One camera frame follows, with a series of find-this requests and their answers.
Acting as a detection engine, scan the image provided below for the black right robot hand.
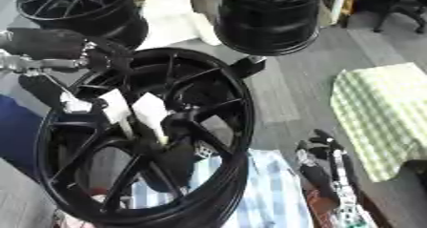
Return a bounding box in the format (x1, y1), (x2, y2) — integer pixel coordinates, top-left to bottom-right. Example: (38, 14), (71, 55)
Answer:
(295, 128), (364, 204)

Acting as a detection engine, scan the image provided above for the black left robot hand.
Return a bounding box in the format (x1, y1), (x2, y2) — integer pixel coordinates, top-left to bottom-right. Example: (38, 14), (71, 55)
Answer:
(0, 27), (137, 114)

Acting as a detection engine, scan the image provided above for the black wheel with thin spokes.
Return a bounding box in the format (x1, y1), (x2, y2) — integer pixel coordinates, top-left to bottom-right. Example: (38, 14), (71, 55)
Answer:
(14, 0), (151, 51)

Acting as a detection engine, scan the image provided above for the white pin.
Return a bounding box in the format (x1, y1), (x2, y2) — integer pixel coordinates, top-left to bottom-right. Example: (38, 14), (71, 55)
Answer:
(130, 93), (171, 145)
(98, 88), (137, 141)

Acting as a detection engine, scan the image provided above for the large black spoked wheel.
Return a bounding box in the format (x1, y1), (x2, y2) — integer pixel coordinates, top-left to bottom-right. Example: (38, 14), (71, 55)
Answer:
(31, 47), (257, 228)

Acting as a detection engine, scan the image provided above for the black wheel with deep barrel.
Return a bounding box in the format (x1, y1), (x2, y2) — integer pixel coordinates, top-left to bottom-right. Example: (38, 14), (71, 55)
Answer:
(212, 0), (337, 57)

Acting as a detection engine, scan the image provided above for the white sheet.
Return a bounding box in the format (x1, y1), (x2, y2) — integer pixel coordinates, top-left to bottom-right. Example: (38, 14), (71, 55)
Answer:
(134, 0), (224, 51)

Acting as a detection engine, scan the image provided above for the black office chair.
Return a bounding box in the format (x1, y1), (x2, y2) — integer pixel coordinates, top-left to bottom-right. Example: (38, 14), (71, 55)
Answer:
(352, 0), (427, 34)

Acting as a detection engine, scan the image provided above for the black bracket with silver cap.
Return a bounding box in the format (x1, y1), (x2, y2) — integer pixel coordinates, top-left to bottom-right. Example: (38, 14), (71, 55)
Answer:
(228, 55), (269, 79)

